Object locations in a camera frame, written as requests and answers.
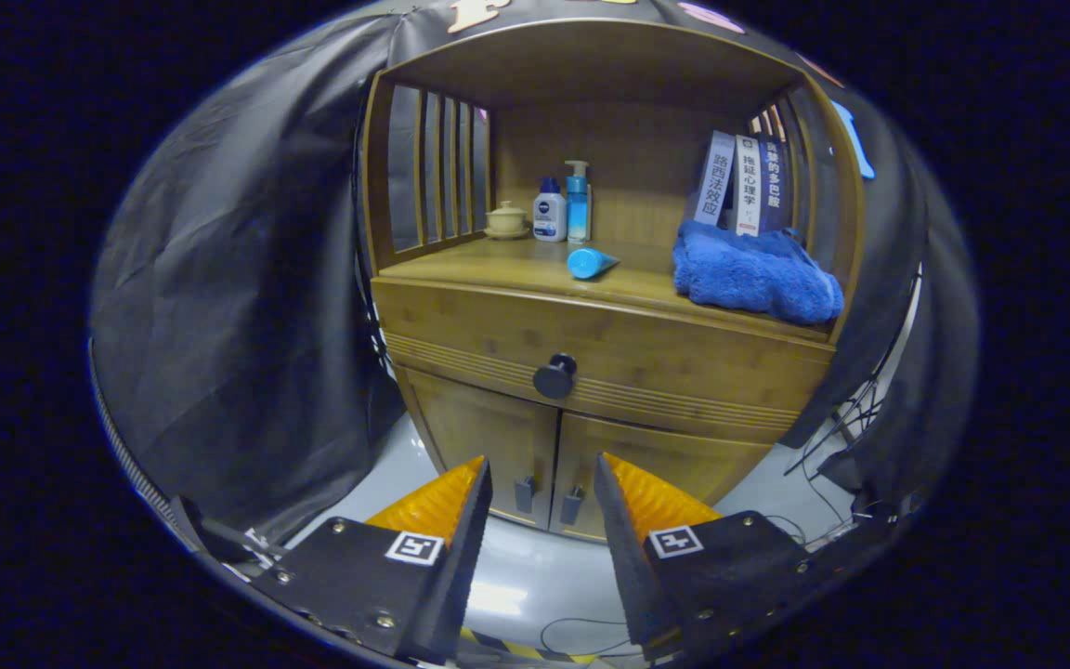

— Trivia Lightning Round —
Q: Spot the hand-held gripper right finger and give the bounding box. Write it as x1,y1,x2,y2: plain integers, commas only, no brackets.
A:
593,453,815,662

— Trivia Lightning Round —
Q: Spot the white lotion bottle blue cap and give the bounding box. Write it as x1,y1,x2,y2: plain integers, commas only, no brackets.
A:
533,177,568,243

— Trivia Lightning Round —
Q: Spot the wooden countertop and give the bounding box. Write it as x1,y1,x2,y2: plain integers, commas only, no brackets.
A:
377,237,838,340

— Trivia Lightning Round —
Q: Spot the wooden cabinet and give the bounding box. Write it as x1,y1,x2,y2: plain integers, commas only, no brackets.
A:
356,19,868,544

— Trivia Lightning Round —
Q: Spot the cream lidded teacup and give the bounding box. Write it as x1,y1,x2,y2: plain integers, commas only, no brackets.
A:
485,201,530,241

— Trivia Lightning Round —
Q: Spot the dark blue book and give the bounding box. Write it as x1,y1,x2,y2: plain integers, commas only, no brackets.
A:
760,138,791,233

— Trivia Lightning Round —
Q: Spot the grey book white spine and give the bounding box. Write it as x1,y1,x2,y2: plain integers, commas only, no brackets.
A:
688,130,737,229

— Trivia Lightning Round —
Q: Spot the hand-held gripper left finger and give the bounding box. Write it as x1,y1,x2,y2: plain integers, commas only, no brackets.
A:
252,455,493,665

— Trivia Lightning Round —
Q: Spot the black backdrop cloth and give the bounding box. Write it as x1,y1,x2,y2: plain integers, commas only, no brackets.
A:
89,0,980,558

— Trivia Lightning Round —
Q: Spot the yellow black hazard tape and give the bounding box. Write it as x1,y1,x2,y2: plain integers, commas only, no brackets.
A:
456,627,601,665

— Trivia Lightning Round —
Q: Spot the blue squeeze tube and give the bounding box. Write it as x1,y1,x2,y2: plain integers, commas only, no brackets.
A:
567,247,620,281

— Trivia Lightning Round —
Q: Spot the blue folded towel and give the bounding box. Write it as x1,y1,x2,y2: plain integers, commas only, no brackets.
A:
672,220,845,326

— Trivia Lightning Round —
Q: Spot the wooden drawer with black knob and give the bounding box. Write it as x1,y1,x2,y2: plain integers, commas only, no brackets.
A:
372,277,835,445

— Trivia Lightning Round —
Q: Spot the wooden cabinet door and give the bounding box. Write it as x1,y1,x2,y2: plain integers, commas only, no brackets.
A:
396,367,561,531
549,413,773,542

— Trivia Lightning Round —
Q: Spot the blue pump bottle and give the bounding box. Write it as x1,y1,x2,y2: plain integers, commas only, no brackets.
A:
565,160,592,245

